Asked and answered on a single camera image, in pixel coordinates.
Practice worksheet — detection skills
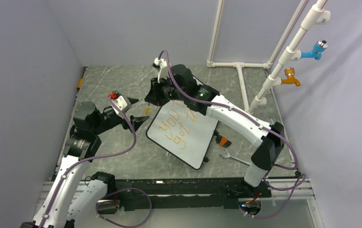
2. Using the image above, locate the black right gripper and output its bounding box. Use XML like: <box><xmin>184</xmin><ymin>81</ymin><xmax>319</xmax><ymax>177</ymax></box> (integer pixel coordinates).
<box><xmin>145</xmin><ymin>75</ymin><xmax>187</xmax><ymax>107</ymax></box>

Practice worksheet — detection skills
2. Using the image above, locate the white whiteboard black frame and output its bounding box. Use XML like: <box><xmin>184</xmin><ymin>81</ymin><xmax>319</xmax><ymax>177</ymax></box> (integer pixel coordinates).
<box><xmin>146</xmin><ymin>101</ymin><xmax>218</xmax><ymax>170</ymax></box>

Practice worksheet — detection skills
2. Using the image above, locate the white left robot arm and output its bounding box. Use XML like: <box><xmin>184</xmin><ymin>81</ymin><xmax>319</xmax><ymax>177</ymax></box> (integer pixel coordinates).
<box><xmin>21</xmin><ymin>92</ymin><xmax>149</xmax><ymax>228</ymax></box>

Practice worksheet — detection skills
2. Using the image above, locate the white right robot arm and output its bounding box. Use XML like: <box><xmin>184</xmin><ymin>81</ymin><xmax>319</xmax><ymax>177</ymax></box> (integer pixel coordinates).
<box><xmin>144</xmin><ymin>63</ymin><xmax>285</xmax><ymax>197</ymax></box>

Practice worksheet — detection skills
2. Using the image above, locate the silver open-end wrench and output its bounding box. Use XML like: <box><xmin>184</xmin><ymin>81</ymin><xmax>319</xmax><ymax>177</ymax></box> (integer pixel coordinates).
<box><xmin>219</xmin><ymin>149</ymin><xmax>251</xmax><ymax>166</ymax></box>

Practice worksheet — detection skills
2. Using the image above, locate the orange tap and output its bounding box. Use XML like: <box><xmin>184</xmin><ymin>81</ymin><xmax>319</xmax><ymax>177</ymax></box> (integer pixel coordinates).
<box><xmin>281</xmin><ymin>67</ymin><xmax>301</xmax><ymax>86</ymax></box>

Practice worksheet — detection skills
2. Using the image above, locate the blue tap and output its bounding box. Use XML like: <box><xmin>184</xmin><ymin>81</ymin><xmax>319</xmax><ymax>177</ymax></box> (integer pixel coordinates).
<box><xmin>300</xmin><ymin>39</ymin><xmax>328</xmax><ymax>61</ymax></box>

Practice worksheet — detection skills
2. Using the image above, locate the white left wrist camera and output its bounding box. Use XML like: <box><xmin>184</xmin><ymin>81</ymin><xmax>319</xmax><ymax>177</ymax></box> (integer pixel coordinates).
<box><xmin>107</xmin><ymin>91</ymin><xmax>132</xmax><ymax>113</ymax></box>

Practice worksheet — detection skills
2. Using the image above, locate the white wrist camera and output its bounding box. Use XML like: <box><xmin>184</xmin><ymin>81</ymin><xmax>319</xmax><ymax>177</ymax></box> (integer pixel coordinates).
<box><xmin>152</xmin><ymin>57</ymin><xmax>169</xmax><ymax>83</ymax></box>
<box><xmin>107</xmin><ymin>91</ymin><xmax>132</xmax><ymax>113</ymax></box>

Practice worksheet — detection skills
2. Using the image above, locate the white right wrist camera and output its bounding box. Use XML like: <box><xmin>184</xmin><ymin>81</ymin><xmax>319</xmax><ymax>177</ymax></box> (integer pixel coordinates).
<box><xmin>152</xmin><ymin>57</ymin><xmax>169</xmax><ymax>83</ymax></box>

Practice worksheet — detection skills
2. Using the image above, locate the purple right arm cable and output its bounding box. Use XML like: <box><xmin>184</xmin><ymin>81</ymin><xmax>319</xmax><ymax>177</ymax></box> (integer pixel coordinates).
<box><xmin>157</xmin><ymin>49</ymin><xmax>307</xmax><ymax>220</ymax></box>

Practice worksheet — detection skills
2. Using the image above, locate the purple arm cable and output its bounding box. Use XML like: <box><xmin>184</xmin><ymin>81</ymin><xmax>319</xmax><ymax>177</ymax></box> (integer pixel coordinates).
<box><xmin>157</xmin><ymin>49</ymin><xmax>307</xmax><ymax>220</ymax></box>
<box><xmin>38</xmin><ymin>95</ymin><xmax>152</xmax><ymax>228</ymax></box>

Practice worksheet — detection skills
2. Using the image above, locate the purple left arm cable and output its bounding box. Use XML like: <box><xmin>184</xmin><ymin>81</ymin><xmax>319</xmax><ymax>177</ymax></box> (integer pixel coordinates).
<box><xmin>38</xmin><ymin>95</ymin><xmax>152</xmax><ymax>228</ymax></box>

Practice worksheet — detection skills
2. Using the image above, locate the orange-black pen at wall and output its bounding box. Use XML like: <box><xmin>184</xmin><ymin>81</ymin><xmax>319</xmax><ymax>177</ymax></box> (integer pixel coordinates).
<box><xmin>76</xmin><ymin>67</ymin><xmax>87</xmax><ymax>98</ymax></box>

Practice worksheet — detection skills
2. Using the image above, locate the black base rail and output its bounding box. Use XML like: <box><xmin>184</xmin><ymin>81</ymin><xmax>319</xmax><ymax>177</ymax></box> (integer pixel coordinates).
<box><xmin>101</xmin><ymin>177</ymin><xmax>272</xmax><ymax>211</ymax></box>

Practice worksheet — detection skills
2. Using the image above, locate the aluminium frame rail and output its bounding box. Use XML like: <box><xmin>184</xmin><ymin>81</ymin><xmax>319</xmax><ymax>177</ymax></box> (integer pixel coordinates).
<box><xmin>29</xmin><ymin>178</ymin><xmax>325</xmax><ymax>228</ymax></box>

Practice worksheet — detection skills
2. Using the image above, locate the white PVC pipe frame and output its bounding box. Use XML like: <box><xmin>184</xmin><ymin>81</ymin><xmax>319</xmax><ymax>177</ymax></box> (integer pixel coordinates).
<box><xmin>207</xmin><ymin>0</ymin><xmax>331</xmax><ymax>114</ymax></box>

